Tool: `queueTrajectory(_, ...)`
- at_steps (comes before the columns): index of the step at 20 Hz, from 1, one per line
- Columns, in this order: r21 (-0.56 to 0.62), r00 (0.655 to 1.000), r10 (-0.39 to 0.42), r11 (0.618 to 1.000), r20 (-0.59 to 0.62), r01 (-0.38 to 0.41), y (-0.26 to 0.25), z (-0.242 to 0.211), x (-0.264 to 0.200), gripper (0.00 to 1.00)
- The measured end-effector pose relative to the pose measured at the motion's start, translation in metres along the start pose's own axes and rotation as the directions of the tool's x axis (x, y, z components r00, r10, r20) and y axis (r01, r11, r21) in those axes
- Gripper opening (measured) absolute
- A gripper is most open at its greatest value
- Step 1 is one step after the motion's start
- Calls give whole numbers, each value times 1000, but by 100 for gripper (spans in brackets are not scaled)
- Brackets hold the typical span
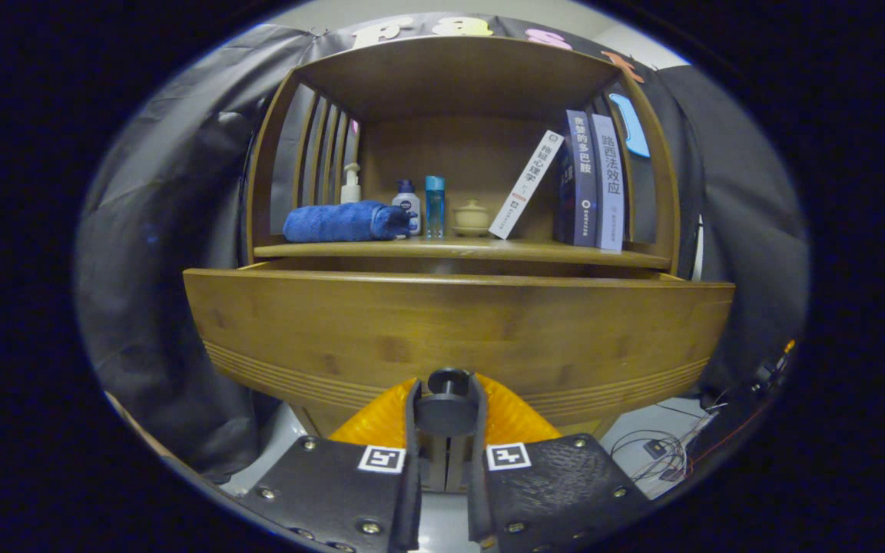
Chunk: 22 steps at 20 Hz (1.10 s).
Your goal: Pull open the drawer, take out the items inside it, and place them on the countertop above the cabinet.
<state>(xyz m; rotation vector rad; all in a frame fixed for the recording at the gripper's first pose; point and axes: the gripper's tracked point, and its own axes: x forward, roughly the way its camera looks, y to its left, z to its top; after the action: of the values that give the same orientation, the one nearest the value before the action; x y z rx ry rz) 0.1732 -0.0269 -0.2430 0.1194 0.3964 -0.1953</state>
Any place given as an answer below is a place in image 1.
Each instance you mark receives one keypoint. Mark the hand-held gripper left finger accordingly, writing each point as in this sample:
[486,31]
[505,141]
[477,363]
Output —
[412,499]

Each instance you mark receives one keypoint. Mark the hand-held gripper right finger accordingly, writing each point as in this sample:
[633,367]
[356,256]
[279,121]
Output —
[477,499]

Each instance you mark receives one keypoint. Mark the wooden drawer with black knob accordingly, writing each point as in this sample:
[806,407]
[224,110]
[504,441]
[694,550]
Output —
[450,322]

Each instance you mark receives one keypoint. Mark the wooden countertop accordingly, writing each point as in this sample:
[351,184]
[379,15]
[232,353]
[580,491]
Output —
[488,247]

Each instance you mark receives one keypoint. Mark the wooden cabinet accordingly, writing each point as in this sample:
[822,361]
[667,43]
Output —
[458,153]

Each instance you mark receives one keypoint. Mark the beige lidded ceramic cup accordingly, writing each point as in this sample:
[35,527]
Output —
[472,217]

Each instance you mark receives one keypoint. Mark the rolled blue towel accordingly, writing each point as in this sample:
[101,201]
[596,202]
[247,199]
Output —
[335,223]

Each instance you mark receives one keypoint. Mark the clear blue bottle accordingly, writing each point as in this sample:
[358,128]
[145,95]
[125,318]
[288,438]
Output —
[435,207]

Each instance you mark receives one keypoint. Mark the white bottle with blue cap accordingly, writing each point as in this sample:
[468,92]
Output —
[407,203]

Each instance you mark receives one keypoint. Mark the white pump bottle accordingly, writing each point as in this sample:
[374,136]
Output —
[350,190]

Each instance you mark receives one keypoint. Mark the white book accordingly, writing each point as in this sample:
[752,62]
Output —
[527,184]

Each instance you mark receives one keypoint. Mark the dark blue book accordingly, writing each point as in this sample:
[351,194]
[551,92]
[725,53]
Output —
[582,177]

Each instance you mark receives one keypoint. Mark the light purple book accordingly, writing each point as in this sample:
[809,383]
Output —
[610,184]

